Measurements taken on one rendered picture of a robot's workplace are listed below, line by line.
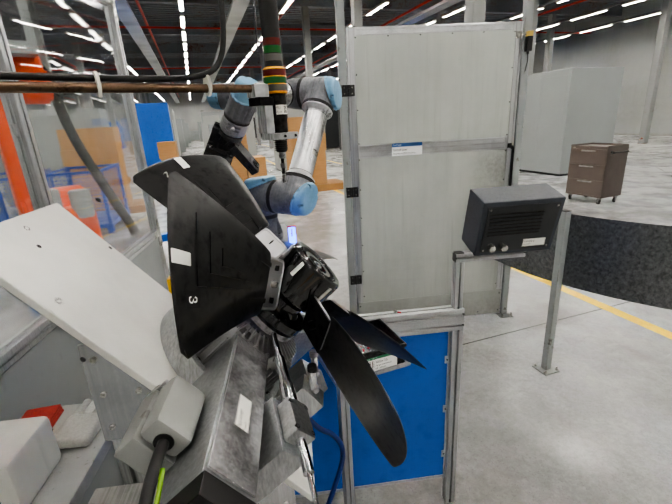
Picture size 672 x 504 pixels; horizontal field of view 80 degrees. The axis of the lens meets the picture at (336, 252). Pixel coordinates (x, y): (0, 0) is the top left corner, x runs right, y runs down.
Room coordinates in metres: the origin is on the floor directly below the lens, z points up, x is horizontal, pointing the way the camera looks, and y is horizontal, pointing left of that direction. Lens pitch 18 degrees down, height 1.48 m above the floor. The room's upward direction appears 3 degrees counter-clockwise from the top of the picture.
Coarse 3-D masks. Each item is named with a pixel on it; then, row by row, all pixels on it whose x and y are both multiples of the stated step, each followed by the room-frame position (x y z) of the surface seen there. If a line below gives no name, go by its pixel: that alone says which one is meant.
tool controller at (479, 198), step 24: (480, 192) 1.22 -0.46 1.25; (504, 192) 1.22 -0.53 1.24; (528, 192) 1.21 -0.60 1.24; (552, 192) 1.21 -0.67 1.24; (480, 216) 1.17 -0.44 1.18; (504, 216) 1.17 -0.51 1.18; (528, 216) 1.17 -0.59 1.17; (552, 216) 1.19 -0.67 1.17; (480, 240) 1.18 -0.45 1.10; (504, 240) 1.19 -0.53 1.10; (528, 240) 1.20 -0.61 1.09; (552, 240) 1.22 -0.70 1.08
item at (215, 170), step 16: (192, 160) 0.84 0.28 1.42; (208, 160) 0.87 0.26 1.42; (224, 160) 0.90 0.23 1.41; (144, 176) 0.74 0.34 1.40; (160, 176) 0.76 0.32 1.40; (192, 176) 0.80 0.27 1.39; (208, 176) 0.82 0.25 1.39; (224, 176) 0.84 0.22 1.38; (160, 192) 0.74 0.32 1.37; (208, 192) 0.78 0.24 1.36; (224, 192) 0.80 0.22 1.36; (240, 192) 0.82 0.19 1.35; (240, 208) 0.78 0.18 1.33; (256, 208) 0.80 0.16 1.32; (256, 224) 0.76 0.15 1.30
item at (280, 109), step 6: (270, 96) 0.80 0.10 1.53; (276, 96) 0.79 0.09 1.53; (282, 96) 0.80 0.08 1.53; (276, 102) 0.79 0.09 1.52; (282, 102) 0.80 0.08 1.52; (276, 108) 0.79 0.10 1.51; (282, 108) 0.80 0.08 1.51; (276, 114) 0.79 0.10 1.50; (282, 114) 0.80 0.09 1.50; (276, 120) 0.79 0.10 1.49; (282, 120) 0.80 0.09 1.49; (276, 126) 0.79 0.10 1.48; (282, 126) 0.80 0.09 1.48; (276, 132) 0.80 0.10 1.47; (282, 132) 0.80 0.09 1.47; (276, 144) 0.80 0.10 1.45; (282, 144) 0.80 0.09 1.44; (276, 150) 0.80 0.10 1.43; (282, 150) 0.80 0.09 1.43
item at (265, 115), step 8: (256, 88) 0.77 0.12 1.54; (264, 88) 0.78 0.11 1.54; (248, 96) 0.78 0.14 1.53; (256, 96) 0.77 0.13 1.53; (264, 96) 0.78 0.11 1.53; (256, 104) 0.77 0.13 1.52; (264, 104) 0.77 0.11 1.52; (272, 104) 0.78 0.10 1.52; (264, 112) 0.78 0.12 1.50; (272, 112) 0.78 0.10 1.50; (264, 120) 0.78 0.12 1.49; (272, 120) 0.78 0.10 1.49; (264, 128) 0.78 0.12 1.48; (272, 128) 0.78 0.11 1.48; (264, 136) 0.79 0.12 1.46; (272, 136) 0.78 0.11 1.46; (280, 136) 0.78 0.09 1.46; (288, 136) 0.78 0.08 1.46; (296, 136) 0.80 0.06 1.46
